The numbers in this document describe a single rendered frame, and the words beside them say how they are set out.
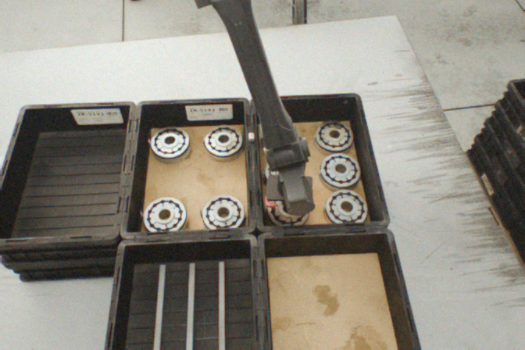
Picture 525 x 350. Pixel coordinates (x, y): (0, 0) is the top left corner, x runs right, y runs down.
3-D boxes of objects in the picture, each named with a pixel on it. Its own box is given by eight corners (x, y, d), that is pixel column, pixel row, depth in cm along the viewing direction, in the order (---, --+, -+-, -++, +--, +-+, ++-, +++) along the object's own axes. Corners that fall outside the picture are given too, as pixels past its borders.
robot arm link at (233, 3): (249, -67, 73) (183, -43, 74) (252, -55, 68) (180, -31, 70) (311, 144, 99) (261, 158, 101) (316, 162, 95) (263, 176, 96)
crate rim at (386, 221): (249, 102, 131) (249, 96, 129) (358, 98, 132) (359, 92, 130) (256, 237, 107) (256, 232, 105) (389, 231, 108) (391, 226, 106)
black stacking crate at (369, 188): (250, 124, 139) (250, 98, 129) (352, 120, 139) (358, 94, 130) (257, 254, 115) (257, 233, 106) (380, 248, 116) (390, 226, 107)
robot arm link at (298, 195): (304, 132, 95) (262, 144, 96) (316, 181, 88) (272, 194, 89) (313, 162, 105) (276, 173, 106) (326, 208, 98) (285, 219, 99)
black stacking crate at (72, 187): (38, 133, 137) (22, 106, 128) (144, 129, 138) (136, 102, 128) (1, 267, 114) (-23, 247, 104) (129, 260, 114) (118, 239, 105)
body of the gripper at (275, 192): (312, 205, 108) (315, 188, 102) (266, 203, 108) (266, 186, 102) (312, 180, 112) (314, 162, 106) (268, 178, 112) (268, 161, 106)
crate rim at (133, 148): (138, 106, 130) (137, 100, 128) (249, 102, 131) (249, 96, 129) (121, 244, 107) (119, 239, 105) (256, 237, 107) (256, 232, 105)
